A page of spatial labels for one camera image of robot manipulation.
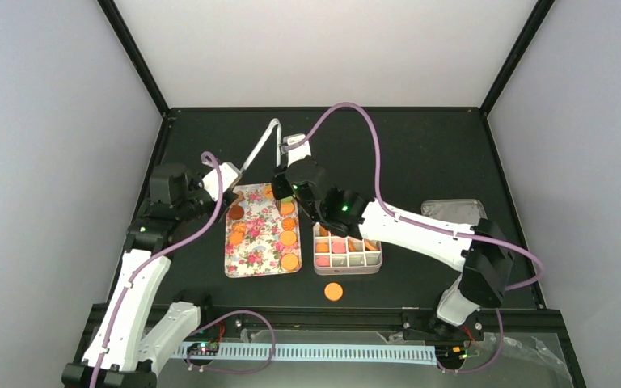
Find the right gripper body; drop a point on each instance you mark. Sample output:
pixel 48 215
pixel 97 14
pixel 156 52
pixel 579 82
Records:
pixel 279 192

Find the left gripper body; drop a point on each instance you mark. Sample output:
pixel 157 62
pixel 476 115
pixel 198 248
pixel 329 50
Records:
pixel 223 205

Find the floral cookie tray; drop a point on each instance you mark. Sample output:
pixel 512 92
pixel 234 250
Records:
pixel 266 241

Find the metal tongs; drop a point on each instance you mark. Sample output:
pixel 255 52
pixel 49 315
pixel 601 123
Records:
pixel 274 126

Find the pink divided cookie tin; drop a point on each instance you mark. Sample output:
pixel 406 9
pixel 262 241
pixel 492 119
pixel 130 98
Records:
pixel 363 257

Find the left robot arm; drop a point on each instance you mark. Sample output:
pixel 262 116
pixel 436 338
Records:
pixel 124 352

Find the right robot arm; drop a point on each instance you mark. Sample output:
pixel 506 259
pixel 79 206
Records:
pixel 483 263

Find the dark brown round cookie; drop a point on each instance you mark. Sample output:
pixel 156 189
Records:
pixel 236 212

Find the white pink sandwich cookie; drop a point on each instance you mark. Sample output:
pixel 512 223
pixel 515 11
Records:
pixel 338 247

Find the fallen orange round cracker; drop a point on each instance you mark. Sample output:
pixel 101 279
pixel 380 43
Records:
pixel 333 292

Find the clear plastic tin lid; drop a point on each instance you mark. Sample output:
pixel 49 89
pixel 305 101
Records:
pixel 457 215

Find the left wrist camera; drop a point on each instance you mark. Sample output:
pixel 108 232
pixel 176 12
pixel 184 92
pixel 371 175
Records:
pixel 222 179

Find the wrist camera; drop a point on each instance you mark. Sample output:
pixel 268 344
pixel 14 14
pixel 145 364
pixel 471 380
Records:
pixel 222 179
pixel 294 148

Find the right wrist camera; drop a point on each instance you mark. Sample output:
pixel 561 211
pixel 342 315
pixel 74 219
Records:
pixel 294 148

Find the white slotted cable duct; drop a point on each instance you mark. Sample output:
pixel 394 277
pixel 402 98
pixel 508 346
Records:
pixel 401 354

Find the black frame post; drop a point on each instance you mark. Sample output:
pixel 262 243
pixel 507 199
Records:
pixel 124 35

